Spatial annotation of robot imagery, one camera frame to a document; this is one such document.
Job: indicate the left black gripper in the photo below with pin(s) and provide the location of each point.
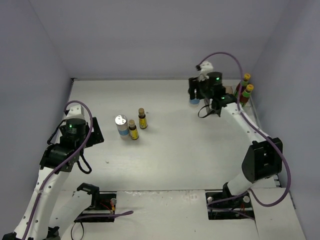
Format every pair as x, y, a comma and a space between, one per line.
96, 132

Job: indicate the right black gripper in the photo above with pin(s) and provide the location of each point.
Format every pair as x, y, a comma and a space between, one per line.
194, 86

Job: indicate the white granule jar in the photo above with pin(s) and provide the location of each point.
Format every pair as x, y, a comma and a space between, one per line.
122, 125
194, 102

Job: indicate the red sauce bottle yellow cap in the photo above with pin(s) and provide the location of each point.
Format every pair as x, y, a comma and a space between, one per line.
242, 84

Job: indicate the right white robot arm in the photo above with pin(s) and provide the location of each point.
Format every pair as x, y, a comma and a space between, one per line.
264, 156

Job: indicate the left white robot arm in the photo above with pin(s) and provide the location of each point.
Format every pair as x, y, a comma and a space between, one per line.
40, 221

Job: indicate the amber plastic bin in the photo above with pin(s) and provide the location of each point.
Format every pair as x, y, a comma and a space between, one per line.
229, 90

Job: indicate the front yellow label bottle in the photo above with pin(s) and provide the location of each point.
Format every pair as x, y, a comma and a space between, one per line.
133, 129

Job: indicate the yellow label bottle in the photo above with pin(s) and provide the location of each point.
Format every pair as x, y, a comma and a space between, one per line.
133, 129
142, 118

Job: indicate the rear yellow label bottle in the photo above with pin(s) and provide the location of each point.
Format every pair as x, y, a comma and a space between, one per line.
142, 118

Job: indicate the clear plastic bin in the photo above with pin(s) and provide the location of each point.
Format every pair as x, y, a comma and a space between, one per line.
248, 103

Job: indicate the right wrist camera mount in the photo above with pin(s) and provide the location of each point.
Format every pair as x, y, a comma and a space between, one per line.
204, 69

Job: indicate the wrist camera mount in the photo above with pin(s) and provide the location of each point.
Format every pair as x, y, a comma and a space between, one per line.
75, 112
204, 69

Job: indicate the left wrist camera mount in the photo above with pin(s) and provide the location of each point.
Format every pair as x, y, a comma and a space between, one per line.
75, 112

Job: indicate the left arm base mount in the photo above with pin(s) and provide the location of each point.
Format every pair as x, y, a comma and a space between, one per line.
102, 203

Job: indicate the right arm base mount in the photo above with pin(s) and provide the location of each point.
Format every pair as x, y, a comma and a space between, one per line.
231, 209

